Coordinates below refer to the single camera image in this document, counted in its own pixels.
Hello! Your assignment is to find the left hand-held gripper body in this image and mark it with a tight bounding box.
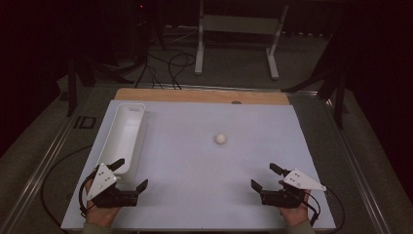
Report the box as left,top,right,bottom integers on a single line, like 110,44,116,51
85,162,140,210

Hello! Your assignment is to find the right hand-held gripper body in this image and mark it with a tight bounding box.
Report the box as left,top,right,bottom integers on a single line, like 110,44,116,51
260,168,328,210

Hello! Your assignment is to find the long white plastic bin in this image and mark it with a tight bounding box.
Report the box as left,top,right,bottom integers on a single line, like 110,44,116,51
96,102,147,183

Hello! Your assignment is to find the person's left hand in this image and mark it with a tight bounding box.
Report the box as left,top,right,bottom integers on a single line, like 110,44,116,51
84,172,123,228

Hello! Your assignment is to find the person's right hand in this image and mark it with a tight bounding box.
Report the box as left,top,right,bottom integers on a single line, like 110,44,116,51
278,180,312,228

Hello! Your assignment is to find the white table sheet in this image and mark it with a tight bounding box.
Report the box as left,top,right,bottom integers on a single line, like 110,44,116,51
60,99,337,231

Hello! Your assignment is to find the black tripod stand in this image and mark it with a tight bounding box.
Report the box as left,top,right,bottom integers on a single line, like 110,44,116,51
65,48,134,118
281,32,351,131

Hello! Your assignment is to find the white metal stand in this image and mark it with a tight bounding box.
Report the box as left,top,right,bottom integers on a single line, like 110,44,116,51
194,0,290,81

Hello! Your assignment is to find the left hand-held gripper cable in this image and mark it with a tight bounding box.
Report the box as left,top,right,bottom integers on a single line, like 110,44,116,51
78,171,98,218

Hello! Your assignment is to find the hand-held gripper cable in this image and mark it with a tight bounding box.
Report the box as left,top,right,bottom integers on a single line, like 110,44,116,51
78,171,98,218
300,190,322,227

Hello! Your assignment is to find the right hand-held gripper cable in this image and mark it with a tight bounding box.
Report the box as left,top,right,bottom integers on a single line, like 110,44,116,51
300,190,322,227

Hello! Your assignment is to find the black floor cable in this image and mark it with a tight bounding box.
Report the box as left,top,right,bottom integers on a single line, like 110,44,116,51
40,144,94,230
324,186,346,234

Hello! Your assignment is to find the metal floor rail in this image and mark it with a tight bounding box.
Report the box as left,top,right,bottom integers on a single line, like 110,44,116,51
324,97,393,234
135,82,319,98
0,92,84,234

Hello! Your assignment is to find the tangle of black cables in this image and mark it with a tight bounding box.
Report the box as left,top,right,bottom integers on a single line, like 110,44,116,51
133,48,198,91

